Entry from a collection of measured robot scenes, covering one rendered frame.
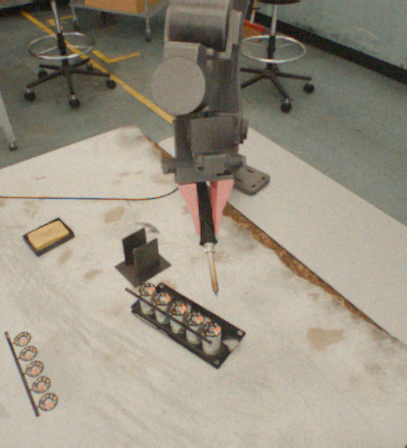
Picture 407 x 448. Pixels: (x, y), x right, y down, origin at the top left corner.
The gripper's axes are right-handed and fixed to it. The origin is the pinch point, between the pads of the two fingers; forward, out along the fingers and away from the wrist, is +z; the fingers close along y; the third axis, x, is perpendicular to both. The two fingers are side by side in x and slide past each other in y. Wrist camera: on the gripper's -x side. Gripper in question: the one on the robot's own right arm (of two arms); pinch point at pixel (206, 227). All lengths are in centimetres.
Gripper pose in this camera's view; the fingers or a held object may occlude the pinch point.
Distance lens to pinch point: 58.7
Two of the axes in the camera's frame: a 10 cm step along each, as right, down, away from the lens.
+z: 0.7, 9.6, 2.5
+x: -1.3, -2.4, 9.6
